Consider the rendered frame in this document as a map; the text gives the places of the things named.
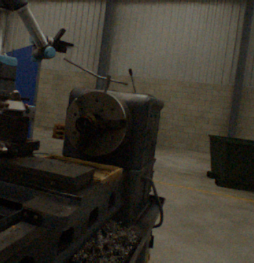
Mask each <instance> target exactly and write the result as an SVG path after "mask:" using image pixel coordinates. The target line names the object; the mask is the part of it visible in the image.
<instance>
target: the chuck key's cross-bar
mask: <svg viewBox="0 0 254 263"><path fill-rule="evenodd" d="M64 60H66V61H68V62H69V63H71V64H73V65H75V66H76V67H78V68H80V69H81V70H84V71H86V72H88V73H90V74H91V75H94V76H95V77H97V78H99V79H103V80H107V78H106V77H100V76H98V75H96V74H95V73H93V72H92V71H89V70H87V69H85V68H83V67H81V66H80V65H78V64H76V63H74V62H73V61H71V60H69V59H68V58H64ZM110 81H111V82H117V83H120V84H124V85H128V83H127V82H120V81H116V80H113V79H110Z"/></svg>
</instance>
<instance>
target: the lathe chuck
mask: <svg viewBox="0 0 254 263"><path fill-rule="evenodd" d="M83 96H84V98H85V100H86V101H87V103H88V105H89V107H90V108H91V110H92V112H93V114H96V115H99V116H100V117H101V118H102V119H103V120H127V127H126V128H103V129H102V130H101V131H100V132H97V131H96V133H93V135H92V138H91V139H90V141H89V143H88V145H87V146H86V148H85V149H84V152H83V154H85V155H89V156H94V157H98V156H103V155H107V154H109V153H112V152H114V151H116V150H117V149H119V148H120V147H121V146H123V144H124V143H125V141H126V140H127V138H128V136H129V133H130V130H131V117H130V114H129V110H128V109H127V107H126V106H125V104H124V103H123V102H122V101H121V100H120V99H119V98H118V97H117V96H115V95H111V94H108V93H106V92H101V91H91V92H86V93H84V94H83ZM76 100H77V98H76V99H75V100H74V101H73V102H72V103H71V105H70V106H69V108H68V112H67V114H66V120H65V127H66V133H67V135H68V139H69V141H70V142H71V144H72V145H73V146H74V147H75V148H76V149H77V147H76V146H75V145H76V144H77V142H78V140H79V139H78V137H79V135H80V133H79V132H78V131H77V130H76V128H75V121H76V120H77V119H78V118H80V115H79V114H80V113H79V110H78V108H79V107H77V104H76V103H75V101H76Z"/></svg>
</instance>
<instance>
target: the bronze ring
mask: <svg viewBox="0 0 254 263"><path fill-rule="evenodd" d="M85 120H86V121H87V122H88V128H86V127H85V125H84V122H85ZM75 128H76V130H77V131H78V132H79V133H83V134H92V133H94V132H95V131H96V129H97V120H96V118H95V117H94V116H93V115H91V114H84V115H82V116H81V117H80V118H78V119H77V120H76V121H75Z"/></svg>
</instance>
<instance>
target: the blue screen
mask: <svg viewBox="0 0 254 263"><path fill-rule="evenodd" d="M32 48H33V45H30V46H28V47H23V48H22V49H17V50H14V49H12V50H11V51H9V52H6V55H7V56H10V57H12V58H16V59H17V60H18V61H17V63H18V65H17V69H16V79H15V85H16V90H17V91H19V94H20V95H21V97H29V98H30V101H22V102H23V104H24V103H26V104H27V105H28V106H33V107H36V102H37V96H38V86H39V80H40V69H41V63H36V62H32V60H31V54H32ZM33 130H34V121H33V122H29V132H28V136H27V138H31V139H32V136H33ZM33 154H44V155H47V153H42V152H33Z"/></svg>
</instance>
